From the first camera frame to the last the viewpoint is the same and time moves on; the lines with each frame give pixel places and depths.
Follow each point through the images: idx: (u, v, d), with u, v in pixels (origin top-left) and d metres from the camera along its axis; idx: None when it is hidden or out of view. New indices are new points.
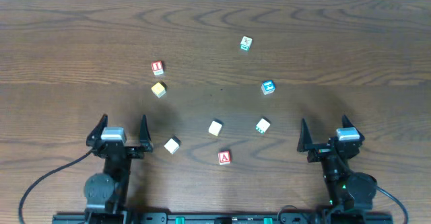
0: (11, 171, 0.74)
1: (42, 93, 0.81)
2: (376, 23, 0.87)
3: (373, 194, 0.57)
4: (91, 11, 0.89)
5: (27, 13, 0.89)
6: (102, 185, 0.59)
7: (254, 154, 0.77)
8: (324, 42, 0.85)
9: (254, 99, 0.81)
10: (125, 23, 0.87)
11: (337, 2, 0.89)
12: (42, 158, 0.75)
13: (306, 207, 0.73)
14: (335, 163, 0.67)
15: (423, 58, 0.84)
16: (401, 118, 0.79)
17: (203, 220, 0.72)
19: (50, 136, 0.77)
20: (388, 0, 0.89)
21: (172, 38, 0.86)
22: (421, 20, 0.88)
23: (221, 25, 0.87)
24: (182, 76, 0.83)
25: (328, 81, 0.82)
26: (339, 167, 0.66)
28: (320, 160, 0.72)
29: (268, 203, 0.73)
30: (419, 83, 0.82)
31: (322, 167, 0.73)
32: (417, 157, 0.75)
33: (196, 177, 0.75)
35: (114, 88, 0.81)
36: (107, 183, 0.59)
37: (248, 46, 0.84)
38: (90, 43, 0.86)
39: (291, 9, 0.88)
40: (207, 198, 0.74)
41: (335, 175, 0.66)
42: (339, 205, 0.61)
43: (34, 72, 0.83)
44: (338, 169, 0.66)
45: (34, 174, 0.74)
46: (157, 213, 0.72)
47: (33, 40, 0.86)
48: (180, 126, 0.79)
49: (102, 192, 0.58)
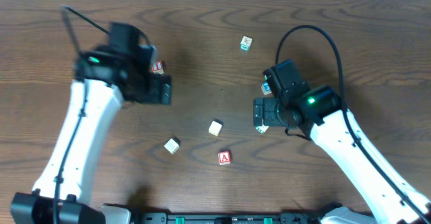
0: (13, 171, 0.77)
1: (42, 94, 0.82)
2: (377, 23, 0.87)
3: (284, 70, 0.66)
4: (91, 11, 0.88)
5: (26, 12, 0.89)
6: (104, 60, 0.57)
7: (254, 154, 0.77)
8: (324, 42, 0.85)
9: (254, 99, 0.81)
10: (124, 23, 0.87)
11: (338, 1, 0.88)
12: (44, 159, 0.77)
13: (306, 207, 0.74)
14: (283, 75, 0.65)
15: (423, 58, 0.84)
16: (400, 119, 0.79)
17: (203, 220, 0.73)
19: (50, 136, 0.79)
20: None
21: (172, 38, 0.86)
22: (424, 19, 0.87)
23: (221, 24, 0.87)
24: (182, 76, 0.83)
25: (328, 82, 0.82)
26: (281, 80, 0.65)
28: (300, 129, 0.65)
29: (268, 203, 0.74)
30: (419, 83, 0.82)
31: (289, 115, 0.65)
32: (414, 156, 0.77)
33: (196, 177, 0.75)
35: None
36: (122, 35, 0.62)
37: (248, 46, 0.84)
38: (90, 43, 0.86)
39: (291, 9, 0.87)
40: (207, 199, 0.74)
41: (304, 97, 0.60)
42: (312, 112, 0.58)
43: (34, 72, 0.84)
44: (286, 80, 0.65)
45: (36, 175, 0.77)
46: (157, 213, 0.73)
47: (32, 40, 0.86)
48: (180, 126, 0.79)
49: (102, 60, 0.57)
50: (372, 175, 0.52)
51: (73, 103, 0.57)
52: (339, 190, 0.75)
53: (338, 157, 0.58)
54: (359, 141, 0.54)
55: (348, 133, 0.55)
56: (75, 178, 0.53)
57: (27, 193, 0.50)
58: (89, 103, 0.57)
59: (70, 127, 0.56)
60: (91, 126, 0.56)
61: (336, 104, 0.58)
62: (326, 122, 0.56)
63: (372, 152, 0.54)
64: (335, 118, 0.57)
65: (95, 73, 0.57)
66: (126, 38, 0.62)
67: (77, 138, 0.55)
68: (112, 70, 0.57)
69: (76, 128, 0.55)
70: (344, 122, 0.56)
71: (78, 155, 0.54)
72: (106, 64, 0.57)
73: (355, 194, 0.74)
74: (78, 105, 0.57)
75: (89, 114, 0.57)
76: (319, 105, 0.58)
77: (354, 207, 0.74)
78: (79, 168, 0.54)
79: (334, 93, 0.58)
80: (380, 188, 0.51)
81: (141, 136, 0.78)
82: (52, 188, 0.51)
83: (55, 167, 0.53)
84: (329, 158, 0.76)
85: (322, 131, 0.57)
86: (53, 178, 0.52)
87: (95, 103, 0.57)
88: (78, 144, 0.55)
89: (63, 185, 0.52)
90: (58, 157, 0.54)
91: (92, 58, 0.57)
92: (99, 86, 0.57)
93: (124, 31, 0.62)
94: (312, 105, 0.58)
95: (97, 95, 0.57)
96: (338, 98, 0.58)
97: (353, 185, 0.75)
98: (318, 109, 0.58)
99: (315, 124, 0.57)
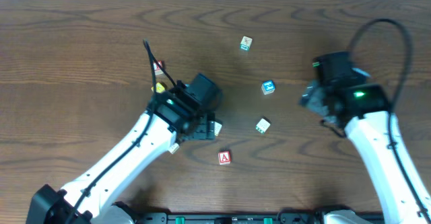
0: (13, 171, 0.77)
1: (42, 94, 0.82)
2: (377, 23, 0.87)
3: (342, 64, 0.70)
4: (91, 11, 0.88)
5: (26, 13, 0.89)
6: (175, 109, 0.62)
7: (254, 154, 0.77)
8: (324, 42, 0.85)
9: (254, 98, 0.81)
10: (124, 23, 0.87)
11: (337, 1, 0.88)
12: (43, 159, 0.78)
13: (306, 207, 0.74)
14: (337, 63, 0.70)
15: (423, 58, 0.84)
16: (400, 119, 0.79)
17: (203, 220, 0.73)
19: (50, 136, 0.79)
20: None
21: (172, 38, 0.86)
22: (424, 19, 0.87)
23: (221, 24, 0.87)
24: (182, 76, 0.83)
25: None
26: (335, 67, 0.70)
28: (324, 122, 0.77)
29: (268, 203, 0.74)
30: (419, 83, 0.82)
31: (330, 101, 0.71)
32: (414, 156, 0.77)
33: (196, 177, 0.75)
35: (114, 88, 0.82)
36: (203, 90, 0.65)
37: (248, 46, 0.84)
38: (90, 43, 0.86)
39: (291, 9, 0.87)
40: (207, 199, 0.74)
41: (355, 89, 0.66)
42: (357, 106, 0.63)
43: (34, 72, 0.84)
44: (337, 70, 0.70)
45: (35, 174, 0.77)
46: (157, 213, 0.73)
47: (32, 41, 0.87)
48: None
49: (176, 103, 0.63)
50: (398, 180, 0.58)
51: (135, 130, 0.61)
52: (339, 190, 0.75)
53: (370, 154, 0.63)
54: (395, 145, 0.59)
55: (386, 135, 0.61)
56: (98, 200, 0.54)
57: (51, 189, 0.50)
58: (148, 136, 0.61)
59: (122, 149, 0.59)
60: (139, 157, 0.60)
61: (382, 105, 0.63)
62: (368, 118, 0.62)
63: (404, 159, 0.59)
64: (378, 117, 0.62)
65: (162, 114, 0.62)
66: (205, 93, 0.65)
67: (120, 163, 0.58)
68: (179, 119, 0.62)
69: (123, 154, 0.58)
70: (386, 125, 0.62)
71: (114, 177, 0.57)
72: (175, 109, 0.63)
73: (355, 194, 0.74)
74: (139, 132, 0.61)
75: (143, 144, 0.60)
76: (367, 101, 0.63)
77: (354, 207, 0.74)
78: (108, 192, 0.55)
79: (382, 95, 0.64)
80: (401, 194, 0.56)
81: None
82: (75, 199, 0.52)
83: (89, 180, 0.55)
84: (329, 158, 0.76)
85: (362, 126, 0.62)
86: (81, 190, 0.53)
87: (153, 138, 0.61)
88: (120, 168, 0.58)
89: (85, 201, 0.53)
90: (97, 171, 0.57)
91: (170, 101, 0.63)
92: (162, 125, 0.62)
93: (206, 86, 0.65)
94: (357, 100, 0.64)
95: (157, 132, 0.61)
96: (384, 100, 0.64)
97: (353, 185, 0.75)
98: (363, 104, 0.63)
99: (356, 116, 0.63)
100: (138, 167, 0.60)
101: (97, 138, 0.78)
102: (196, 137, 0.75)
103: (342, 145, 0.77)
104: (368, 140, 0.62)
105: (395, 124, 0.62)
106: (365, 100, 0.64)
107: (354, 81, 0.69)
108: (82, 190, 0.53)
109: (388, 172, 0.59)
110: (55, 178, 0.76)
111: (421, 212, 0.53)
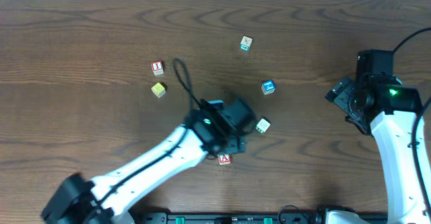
0: (13, 171, 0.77)
1: (42, 93, 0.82)
2: (377, 23, 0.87)
3: (390, 65, 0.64)
4: (91, 11, 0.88)
5: (26, 13, 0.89)
6: (209, 130, 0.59)
7: (254, 154, 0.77)
8: (324, 42, 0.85)
9: (254, 98, 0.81)
10: (125, 23, 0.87)
11: (337, 1, 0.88)
12: (43, 159, 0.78)
13: (306, 207, 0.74)
14: (378, 61, 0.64)
15: (423, 58, 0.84)
16: None
17: (203, 220, 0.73)
19: (50, 136, 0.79)
20: None
21: (172, 38, 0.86)
22: (424, 19, 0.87)
23: (221, 24, 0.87)
24: (182, 76, 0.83)
25: (328, 81, 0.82)
26: (375, 64, 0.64)
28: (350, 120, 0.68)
29: (268, 203, 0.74)
30: (419, 83, 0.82)
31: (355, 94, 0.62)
32: None
33: (196, 177, 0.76)
35: (114, 88, 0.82)
36: (238, 114, 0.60)
37: (248, 46, 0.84)
38: (90, 43, 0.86)
39: (291, 9, 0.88)
40: (207, 199, 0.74)
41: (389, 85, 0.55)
42: (388, 102, 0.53)
43: (34, 72, 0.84)
44: (377, 68, 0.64)
45: (35, 174, 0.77)
46: (157, 213, 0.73)
47: (32, 40, 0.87)
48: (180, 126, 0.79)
49: (211, 123, 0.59)
50: (411, 178, 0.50)
51: (170, 140, 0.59)
52: (339, 190, 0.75)
53: (389, 151, 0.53)
54: (416, 145, 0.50)
55: (410, 133, 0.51)
56: (124, 200, 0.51)
57: (81, 177, 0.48)
58: (180, 148, 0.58)
59: (155, 155, 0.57)
60: (168, 168, 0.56)
61: (414, 108, 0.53)
62: (394, 115, 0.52)
63: (424, 159, 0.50)
64: (404, 115, 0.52)
65: (195, 133, 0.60)
66: (241, 117, 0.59)
67: (150, 169, 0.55)
68: (212, 140, 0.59)
69: (155, 161, 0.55)
70: (412, 124, 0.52)
71: (142, 181, 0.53)
72: (209, 129, 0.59)
73: (355, 194, 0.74)
74: (173, 142, 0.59)
75: (174, 156, 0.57)
76: (401, 101, 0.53)
77: (353, 207, 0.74)
78: (135, 194, 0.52)
79: (418, 98, 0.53)
80: (409, 192, 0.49)
81: (141, 136, 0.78)
82: (104, 193, 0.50)
83: (120, 177, 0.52)
84: (329, 158, 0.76)
85: (388, 121, 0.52)
86: (110, 185, 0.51)
87: (184, 151, 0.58)
88: (150, 173, 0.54)
89: (111, 198, 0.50)
90: (128, 169, 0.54)
91: (205, 120, 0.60)
92: (194, 144, 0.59)
93: (243, 110, 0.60)
94: (392, 97, 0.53)
95: (191, 148, 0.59)
96: (419, 105, 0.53)
97: (353, 185, 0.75)
98: (394, 102, 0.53)
99: (382, 112, 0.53)
100: (166, 176, 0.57)
101: (97, 138, 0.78)
102: (228, 152, 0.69)
103: (342, 145, 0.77)
104: (388, 134, 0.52)
105: (421, 126, 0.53)
106: (399, 98, 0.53)
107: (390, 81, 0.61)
108: (112, 185, 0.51)
109: (405, 171, 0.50)
110: (55, 177, 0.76)
111: (427, 211, 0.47)
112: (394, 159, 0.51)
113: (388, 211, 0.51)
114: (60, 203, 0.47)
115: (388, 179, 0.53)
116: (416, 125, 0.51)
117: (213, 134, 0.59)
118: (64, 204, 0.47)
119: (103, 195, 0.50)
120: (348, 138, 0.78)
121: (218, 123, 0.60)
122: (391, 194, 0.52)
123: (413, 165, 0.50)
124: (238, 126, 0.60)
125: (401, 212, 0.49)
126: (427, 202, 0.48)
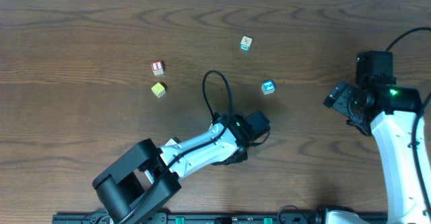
0: (12, 172, 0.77)
1: (42, 93, 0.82)
2: (377, 23, 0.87)
3: (390, 66, 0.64)
4: (91, 11, 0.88)
5: (26, 13, 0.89)
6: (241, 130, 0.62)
7: (254, 154, 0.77)
8: (324, 42, 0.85)
9: (254, 98, 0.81)
10: (124, 24, 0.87)
11: (337, 1, 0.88)
12: (42, 158, 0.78)
13: (306, 206, 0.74)
14: (378, 61, 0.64)
15: (423, 58, 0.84)
16: None
17: (203, 220, 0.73)
19: (50, 136, 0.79)
20: None
21: (172, 38, 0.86)
22: (424, 19, 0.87)
23: (221, 24, 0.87)
24: (182, 76, 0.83)
25: (328, 81, 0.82)
26: (374, 64, 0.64)
28: (349, 124, 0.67)
29: (269, 203, 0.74)
30: (419, 83, 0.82)
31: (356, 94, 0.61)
32: None
33: (196, 177, 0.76)
35: (114, 88, 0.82)
36: (261, 121, 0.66)
37: (248, 46, 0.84)
38: (91, 43, 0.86)
39: (292, 9, 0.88)
40: (207, 199, 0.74)
41: (388, 86, 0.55)
42: (387, 102, 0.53)
43: (34, 72, 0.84)
44: (377, 69, 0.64)
45: (34, 175, 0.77)
46: (157, 213, 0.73)
47: (32, 41, 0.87)
48: (180, 126, 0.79)
49: (242, 126, 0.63)
50: (411, 178, 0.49)
51: (211, 130, 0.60)
52: (339, 190, 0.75)
53: (389, 153, 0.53)
54: (416, 145, 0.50)
55: (410, 133, 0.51)
56: (185, 169, 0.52)
57: (151, 143, 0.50)
58: (221, 139, 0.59)
59: (202, 140, 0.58)
60: (213, 153, 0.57)
61: (413, 109, 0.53)
62: (395, 115, 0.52)
63: (425, 160, 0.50)
64: (405, 115, 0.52)
65: (228, 130, 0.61)
66: (263, 124, 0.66)
67: (200, 151, 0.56)
68: (244, 138, 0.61)
69: (201, 145, 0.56)
70: (412, 124, 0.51)
71: (194, 158, 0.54)
72: (242, 130, 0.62)
73: (355, 194, 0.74)
74: (213, 132, 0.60)
75: (218, 144, 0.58)
76: (402, 101, 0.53)
77: (353, 207, 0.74)
78: (192, 166, 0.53)
79: (418, 99, 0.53)
80: (409, 191, 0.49)
81: (141, 136, 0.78)
82: (168, 161, 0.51)
83: (179, 150, 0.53)
84: (329, 158, 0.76)
85: (388, 122, 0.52)
86: (174, 154, 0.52)
87: (227, 142, 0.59)
88: (201, 153, 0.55)
89: (175, 166, 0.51)
90: (184, 145, 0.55)
91: (237, 122, 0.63)
92: (229, 138, 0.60)
93: (264, 118, 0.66)
94: (392, 97, 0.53)
95: (231, 138, 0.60)
96: (419, 105, 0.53)
97: (353, 185, 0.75)
98: (394, 102, 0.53)
99: (382, 112, 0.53)
100: (206, 162, 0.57)
101: (97, 138, 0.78)
102: (241, 157, 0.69)
103: (342, 145, 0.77)
104: (388, 136, 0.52)
105: (422, 125, 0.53)
106: (399, 99, 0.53)
107: (390, 82, 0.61)
108: (174, 155, 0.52)
109: (405, 171, 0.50)
110: (55, 177, 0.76)
111: (427, 211, 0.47)
112: (394, 159, 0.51)
113: (388, 211, 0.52)
114: (124, 167, 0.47)
115: (388, 179, 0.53)
116: (416, 125, 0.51)
117: (244, 136, 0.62)
118: (130, 167, 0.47)
119: (167, 161, 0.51)
120: (348, 137, 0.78)
121: (246, 126, 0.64)
122: (392, 195, 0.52)
123: (414, 165, 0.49)
124: (260, 132, 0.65)
125: (401, 212, 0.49)
126: (427, 202, 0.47)
